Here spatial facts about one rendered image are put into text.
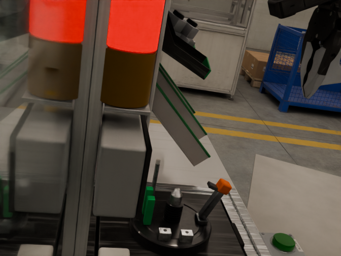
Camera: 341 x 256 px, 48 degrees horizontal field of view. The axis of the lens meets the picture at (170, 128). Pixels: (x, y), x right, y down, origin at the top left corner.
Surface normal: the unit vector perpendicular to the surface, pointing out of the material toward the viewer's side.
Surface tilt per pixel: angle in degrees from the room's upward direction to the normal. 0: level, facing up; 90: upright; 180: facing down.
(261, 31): 90
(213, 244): 0
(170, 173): 0
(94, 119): 90
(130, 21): 90
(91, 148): 90
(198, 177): 0
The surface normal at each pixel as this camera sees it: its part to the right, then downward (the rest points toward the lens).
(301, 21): 0.07, 0.40
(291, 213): 0.17, -0.91
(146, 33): 0.58, 0.40
